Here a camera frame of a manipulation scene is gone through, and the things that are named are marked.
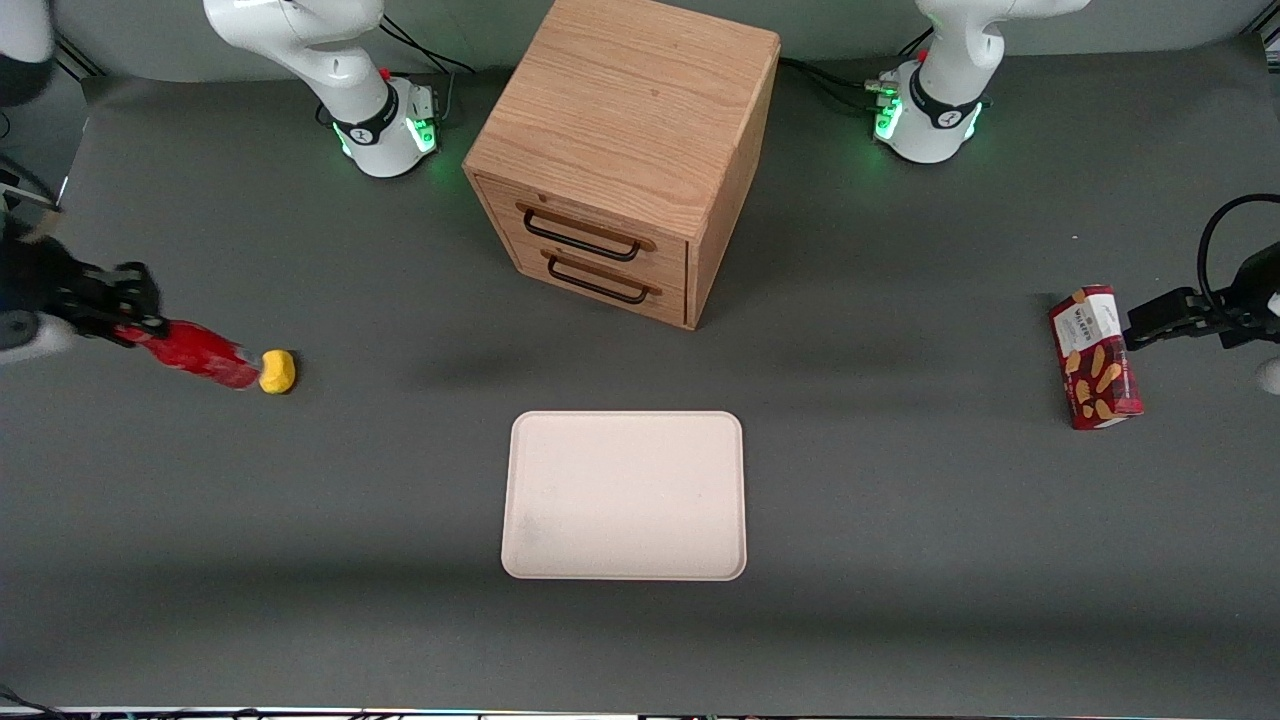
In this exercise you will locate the beige plastic tray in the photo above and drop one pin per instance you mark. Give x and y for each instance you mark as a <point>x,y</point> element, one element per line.
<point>625,495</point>

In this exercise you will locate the yellow toy lemon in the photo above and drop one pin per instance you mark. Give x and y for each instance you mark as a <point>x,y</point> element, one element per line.
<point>278,372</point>

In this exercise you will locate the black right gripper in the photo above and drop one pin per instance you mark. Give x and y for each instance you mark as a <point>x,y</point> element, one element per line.
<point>40,280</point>

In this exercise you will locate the dark grey table mat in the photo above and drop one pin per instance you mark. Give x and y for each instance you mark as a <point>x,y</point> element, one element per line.
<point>900,550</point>

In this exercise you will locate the red coke bottle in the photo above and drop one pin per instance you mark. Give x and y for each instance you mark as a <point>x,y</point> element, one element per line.
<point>205,355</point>

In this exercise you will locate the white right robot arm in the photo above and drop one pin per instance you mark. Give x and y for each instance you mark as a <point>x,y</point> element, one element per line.
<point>340,60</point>

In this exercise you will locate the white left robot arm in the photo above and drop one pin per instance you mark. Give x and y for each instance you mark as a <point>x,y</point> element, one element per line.
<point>945,110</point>

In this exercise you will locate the red shortbread cookie box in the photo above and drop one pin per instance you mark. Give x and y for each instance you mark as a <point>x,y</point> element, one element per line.
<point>1095,360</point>

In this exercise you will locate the wooden drawer cabinet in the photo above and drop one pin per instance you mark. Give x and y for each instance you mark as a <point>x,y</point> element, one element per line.
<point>630,100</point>

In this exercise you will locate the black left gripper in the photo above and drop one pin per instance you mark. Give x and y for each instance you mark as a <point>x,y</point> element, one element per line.
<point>1243,305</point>

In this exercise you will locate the wooden drawer front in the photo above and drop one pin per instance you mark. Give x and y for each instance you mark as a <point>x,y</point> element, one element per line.
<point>670,305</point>
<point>500,205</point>

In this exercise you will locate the aluminium frame rail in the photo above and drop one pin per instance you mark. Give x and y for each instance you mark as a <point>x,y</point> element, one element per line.
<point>78,58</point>
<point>1265,42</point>

